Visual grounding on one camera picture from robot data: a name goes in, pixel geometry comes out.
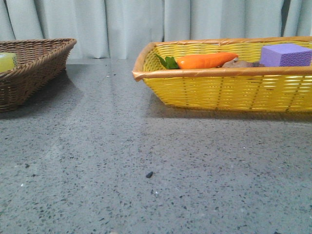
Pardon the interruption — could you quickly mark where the yellow tape roll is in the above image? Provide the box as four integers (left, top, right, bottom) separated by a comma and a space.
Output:
0, 52, 18, 73

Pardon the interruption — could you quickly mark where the orange toy carrot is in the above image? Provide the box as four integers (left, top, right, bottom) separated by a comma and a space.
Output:
156, 52, 238, 70

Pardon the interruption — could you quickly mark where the purple foam block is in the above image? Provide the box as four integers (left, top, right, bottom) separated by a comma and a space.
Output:
260, 43, 312, 67

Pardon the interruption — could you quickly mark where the brown wicker basket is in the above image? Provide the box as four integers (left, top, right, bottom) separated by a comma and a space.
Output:
0, 38, 77, 113

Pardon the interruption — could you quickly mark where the small black debris chunk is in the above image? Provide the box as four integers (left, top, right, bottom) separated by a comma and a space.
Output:
146, 171, 154, 178

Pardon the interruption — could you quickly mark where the brown lumpy toy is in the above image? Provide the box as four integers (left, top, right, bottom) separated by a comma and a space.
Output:
221, 58, 265, 68

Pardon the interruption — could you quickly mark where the white curtain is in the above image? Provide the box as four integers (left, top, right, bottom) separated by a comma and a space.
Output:
0, 0, 312, 59

